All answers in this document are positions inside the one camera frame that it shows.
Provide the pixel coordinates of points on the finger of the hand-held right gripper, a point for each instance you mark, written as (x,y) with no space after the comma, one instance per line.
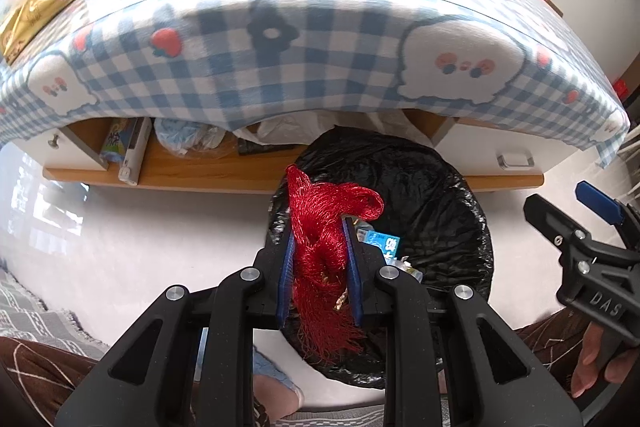
(550,217)
(595,199)

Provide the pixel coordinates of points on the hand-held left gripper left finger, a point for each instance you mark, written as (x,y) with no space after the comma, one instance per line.
(286,277)

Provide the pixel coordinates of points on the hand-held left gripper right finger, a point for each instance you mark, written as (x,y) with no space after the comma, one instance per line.
(352,277)

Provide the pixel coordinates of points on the red tassel ornament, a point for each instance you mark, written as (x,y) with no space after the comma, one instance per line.
(320,217)

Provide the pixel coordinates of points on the black lined trash bin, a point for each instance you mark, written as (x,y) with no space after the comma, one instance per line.
(420,192)

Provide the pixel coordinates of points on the person's right hand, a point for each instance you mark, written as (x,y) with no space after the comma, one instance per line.
(590,357)

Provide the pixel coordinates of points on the blue printed carton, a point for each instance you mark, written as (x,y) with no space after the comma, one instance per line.
(382,243)

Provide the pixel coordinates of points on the person's right leg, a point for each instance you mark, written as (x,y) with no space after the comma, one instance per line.
(545,347)

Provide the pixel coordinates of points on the person's leg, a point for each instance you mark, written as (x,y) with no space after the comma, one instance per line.
(545,347)
(35,372)

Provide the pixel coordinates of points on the wooden coffee table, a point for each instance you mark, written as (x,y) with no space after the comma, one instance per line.
(200,177)

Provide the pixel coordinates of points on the white plastic bag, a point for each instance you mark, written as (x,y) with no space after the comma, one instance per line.
(285,127)

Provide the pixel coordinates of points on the blue plastic bag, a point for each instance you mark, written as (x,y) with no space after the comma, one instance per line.
(175,134)

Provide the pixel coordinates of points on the white power strip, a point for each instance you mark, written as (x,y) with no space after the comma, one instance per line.
(132,157)

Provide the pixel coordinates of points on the blue checked tablecloth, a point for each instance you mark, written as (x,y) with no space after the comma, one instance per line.
(320,67)

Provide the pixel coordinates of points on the colourful box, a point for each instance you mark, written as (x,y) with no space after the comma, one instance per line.
(116,139)

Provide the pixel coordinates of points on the grey patterned rug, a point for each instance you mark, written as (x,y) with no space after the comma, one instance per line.
(40,312)

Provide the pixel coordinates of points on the white drawer with knob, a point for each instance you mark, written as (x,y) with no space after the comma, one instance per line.
(65,147)

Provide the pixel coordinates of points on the person's left leg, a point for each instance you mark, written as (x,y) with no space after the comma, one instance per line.
(35,372)

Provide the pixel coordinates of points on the gold tissue pack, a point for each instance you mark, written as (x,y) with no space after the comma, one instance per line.
(35,7)

